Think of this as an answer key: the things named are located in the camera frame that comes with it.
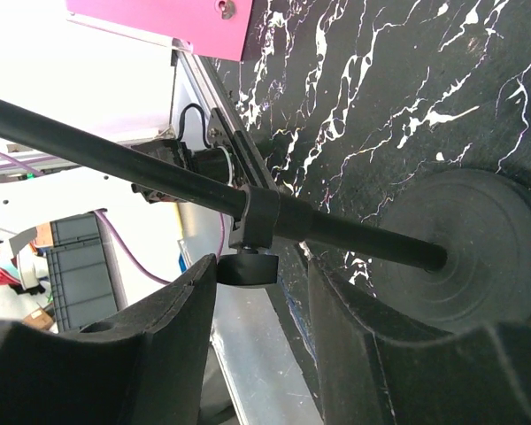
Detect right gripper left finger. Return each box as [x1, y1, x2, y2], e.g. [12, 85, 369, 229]
[0, 255, 217, 424]

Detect grey storage crate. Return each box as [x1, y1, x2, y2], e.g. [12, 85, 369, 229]
[46, 212, 127, 332]

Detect black round-base desk stand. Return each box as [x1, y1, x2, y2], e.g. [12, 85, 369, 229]
[0, 100, 531, 332]

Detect pink plastic block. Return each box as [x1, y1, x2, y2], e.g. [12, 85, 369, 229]
[65, 0, 253, 61]

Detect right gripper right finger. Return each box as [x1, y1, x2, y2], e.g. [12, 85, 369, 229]
[308, 259, 531, 424]

